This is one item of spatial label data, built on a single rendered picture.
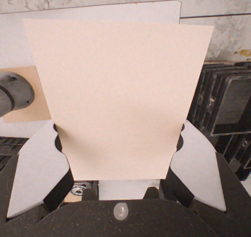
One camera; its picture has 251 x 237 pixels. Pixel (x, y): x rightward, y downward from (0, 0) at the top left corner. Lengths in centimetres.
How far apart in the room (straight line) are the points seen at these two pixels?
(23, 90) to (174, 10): 60
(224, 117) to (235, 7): 90
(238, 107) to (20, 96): 124
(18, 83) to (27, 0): 94
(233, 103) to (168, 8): 79
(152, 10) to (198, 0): 89
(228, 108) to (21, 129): 128
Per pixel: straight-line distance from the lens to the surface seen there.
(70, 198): 92
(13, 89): 57
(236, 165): 192
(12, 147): 80
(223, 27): 150
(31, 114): 68
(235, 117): 119
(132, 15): 51
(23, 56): 62
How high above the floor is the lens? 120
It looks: 61 degrees down
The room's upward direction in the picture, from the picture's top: 176 degrees clockwise
